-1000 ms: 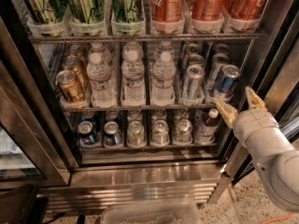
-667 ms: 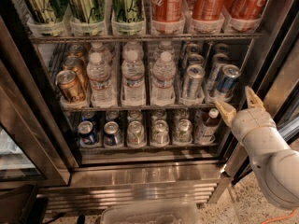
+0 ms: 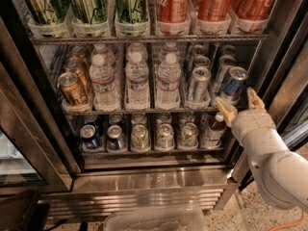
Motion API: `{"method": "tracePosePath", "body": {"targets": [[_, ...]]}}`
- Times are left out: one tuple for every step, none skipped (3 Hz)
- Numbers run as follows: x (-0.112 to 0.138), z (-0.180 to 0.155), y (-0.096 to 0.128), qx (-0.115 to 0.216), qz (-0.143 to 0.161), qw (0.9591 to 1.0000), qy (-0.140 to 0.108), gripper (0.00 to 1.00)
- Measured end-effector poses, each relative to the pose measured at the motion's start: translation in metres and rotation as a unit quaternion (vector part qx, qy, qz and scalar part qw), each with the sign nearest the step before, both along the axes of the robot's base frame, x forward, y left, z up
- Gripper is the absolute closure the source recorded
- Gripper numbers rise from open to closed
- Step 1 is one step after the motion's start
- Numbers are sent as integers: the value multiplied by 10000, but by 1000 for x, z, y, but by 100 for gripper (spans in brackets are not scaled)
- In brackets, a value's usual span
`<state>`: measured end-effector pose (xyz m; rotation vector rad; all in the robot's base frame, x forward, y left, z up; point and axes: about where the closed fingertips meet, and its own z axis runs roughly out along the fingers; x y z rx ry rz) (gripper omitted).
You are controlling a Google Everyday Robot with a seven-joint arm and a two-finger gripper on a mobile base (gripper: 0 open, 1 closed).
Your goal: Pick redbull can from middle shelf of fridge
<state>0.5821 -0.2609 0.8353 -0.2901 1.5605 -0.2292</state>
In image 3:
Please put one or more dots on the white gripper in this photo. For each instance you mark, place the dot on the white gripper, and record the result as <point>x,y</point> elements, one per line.
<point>253,124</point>

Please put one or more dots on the red bull can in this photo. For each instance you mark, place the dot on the red bull can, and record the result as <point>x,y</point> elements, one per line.
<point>234,83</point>
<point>198,84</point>
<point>223,50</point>
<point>224,64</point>
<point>194,49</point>
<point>196,62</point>

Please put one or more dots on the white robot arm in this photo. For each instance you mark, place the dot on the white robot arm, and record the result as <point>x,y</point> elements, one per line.
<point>280,174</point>

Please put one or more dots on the right green soda can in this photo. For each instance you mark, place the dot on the right green soda can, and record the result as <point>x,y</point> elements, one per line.
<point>188,135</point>

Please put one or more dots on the middle green soda can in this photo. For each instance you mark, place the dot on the middle green soda can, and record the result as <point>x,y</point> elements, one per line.
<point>165,137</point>

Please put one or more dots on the right Coca-Cola can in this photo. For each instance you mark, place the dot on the right Coca-Cola can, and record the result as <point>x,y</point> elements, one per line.
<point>254,9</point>

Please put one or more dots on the coca-cola can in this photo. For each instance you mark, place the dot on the coca-cola can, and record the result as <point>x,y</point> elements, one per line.
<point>172,11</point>
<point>254,9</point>
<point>213,10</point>

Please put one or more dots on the middle Coca-Cola can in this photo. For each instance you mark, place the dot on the middle Coca-Cola can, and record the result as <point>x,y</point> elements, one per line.
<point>213,10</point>

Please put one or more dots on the left Coca-Cola can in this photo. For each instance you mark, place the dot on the left Coca-Cola can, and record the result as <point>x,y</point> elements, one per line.
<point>172,11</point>

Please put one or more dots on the blue pepsi can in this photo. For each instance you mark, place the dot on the blue pepsi can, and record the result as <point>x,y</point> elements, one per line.
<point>90,137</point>
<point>116,141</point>

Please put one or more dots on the stainless steel fridge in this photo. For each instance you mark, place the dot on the stainless steel fridge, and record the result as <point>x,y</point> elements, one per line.
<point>79,184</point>

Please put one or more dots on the right green LaCroix can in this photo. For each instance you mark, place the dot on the right green LaCroix can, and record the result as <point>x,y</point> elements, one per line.
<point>131,11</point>

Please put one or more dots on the green lacroix can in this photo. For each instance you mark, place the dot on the green lacroix can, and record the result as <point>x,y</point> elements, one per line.
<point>48,12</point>
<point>131,11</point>
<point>90,11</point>

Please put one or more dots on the left blue Pepsi can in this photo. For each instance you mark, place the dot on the left blue Pepsi can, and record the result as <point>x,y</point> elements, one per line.
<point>90,137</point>

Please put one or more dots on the gold can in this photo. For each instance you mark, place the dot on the gold can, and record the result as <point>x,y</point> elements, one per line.
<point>80,68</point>
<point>72,89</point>
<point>79,52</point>

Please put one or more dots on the rear gold can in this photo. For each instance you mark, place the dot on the rear gold can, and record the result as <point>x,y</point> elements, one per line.
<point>79,52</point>

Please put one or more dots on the front gold can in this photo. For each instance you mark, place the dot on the front gold can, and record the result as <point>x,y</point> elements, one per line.
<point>72,89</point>

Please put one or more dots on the middle green LaCroix can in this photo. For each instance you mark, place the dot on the middle green LaCroix can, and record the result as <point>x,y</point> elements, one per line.
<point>90,11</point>

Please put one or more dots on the left green LaCroix can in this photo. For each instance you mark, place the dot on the left green LaCroix can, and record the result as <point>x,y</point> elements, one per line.
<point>48,12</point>

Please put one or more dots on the brown juice bottle white cap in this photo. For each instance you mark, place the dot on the brown juice bottle white cap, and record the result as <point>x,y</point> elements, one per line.
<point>212,130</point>

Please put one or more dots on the front right water bottle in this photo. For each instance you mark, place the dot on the front right water bottle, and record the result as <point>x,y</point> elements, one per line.
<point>167,82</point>

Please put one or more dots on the water bottle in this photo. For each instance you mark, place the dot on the water bottle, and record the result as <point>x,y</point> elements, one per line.
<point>136,47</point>
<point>169,47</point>
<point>103,81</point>
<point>167,82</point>
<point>137,83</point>
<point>106,52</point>

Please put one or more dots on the rear right water bottle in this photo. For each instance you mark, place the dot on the rear right water bottle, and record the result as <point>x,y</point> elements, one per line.
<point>169,47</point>

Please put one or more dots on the front middle water bottle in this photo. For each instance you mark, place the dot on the front middle water bottle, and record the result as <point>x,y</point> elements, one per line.
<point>137,83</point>

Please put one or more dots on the rear middle water bottle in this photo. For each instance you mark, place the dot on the rear middle water bottle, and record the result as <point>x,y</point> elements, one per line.
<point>136,47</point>

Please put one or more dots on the clear plastic bin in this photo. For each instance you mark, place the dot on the clear plastic bin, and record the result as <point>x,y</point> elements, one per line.
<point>157,219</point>

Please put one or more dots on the front left water bottle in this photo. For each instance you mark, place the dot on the front left water bottle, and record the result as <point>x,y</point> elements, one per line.
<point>103,81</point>

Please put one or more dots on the rear left water bottle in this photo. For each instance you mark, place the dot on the rear left water bottle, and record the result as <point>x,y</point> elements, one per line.
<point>106,52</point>

